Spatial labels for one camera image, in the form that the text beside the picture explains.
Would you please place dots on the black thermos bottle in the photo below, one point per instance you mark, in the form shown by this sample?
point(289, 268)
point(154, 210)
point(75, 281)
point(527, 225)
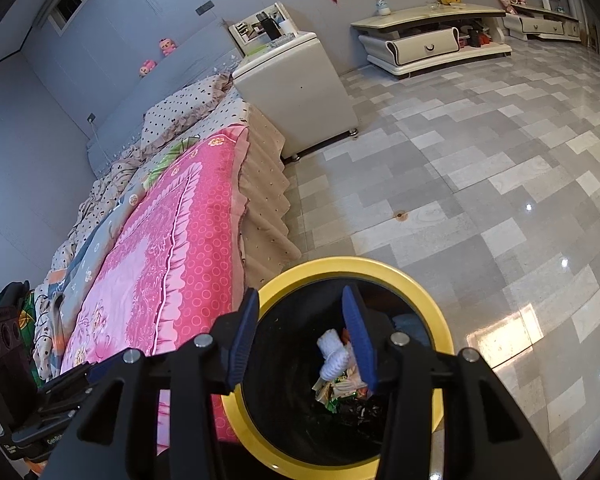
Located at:
point(269, 25)

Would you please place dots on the green yellow snack bag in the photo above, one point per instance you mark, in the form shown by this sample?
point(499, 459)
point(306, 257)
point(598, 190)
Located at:
point(347, 385)

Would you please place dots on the black cloth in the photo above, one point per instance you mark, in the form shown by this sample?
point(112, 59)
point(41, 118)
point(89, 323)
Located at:
point(12, 295)

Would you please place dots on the white polka dot bed sheet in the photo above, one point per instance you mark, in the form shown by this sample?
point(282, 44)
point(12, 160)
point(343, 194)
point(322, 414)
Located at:
point(230, 115)

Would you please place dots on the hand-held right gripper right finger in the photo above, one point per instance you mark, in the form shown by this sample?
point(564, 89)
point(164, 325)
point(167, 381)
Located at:
point(360, 340)

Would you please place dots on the polka dot ruffled pillow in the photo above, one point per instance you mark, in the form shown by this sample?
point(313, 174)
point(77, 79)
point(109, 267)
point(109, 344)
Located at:
point(190, 105)

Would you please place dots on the white tissue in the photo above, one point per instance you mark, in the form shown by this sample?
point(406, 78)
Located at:
point(332, 350)

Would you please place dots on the white snowman figurine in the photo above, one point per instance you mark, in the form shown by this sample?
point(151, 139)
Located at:
point(383, 6)

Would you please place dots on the black plastic bag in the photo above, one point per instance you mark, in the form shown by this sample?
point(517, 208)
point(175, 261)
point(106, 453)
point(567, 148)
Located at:
point(360, 412)

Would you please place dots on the small white low cabinet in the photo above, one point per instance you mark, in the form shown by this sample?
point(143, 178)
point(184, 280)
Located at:
point(540, 25)

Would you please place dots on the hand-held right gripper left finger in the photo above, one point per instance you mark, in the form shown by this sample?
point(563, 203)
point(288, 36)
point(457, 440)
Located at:
point(242, 335)

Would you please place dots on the white curved tv cabinet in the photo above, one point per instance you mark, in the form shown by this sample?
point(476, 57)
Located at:
point(420, 47)

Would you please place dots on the grey blue bed headboard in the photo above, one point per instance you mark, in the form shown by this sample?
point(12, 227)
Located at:
point(180, 75)

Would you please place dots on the dark wall switch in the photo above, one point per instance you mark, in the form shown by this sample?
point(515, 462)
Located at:
point(203, 8)

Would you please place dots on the white nightstand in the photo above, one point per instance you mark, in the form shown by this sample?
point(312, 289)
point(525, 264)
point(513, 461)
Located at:
point(295, 95)

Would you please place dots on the yellow rimmed black trash bin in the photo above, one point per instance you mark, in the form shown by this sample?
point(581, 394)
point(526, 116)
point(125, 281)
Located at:
point(290, 280)

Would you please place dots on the green floral pillow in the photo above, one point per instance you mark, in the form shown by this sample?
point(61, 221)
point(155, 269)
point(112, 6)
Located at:
point(27, 320)

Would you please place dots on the floral polka dot duvet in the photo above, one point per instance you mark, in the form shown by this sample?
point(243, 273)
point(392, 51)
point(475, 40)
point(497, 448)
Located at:
point(105, 220)

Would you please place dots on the beige pleated bed skirt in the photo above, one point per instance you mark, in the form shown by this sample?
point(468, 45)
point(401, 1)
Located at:
point(265, 200)

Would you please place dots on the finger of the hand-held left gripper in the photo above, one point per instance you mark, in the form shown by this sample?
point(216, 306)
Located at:
point(62, 404)
point(80, 377)

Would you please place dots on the pink floral bedspread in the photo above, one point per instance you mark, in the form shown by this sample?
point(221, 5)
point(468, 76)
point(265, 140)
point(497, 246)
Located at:
point(180, 240)

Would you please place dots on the pink plush toy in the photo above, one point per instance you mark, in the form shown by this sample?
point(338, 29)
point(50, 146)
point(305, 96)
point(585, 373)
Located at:
point(167, 46)
point(147, 68)

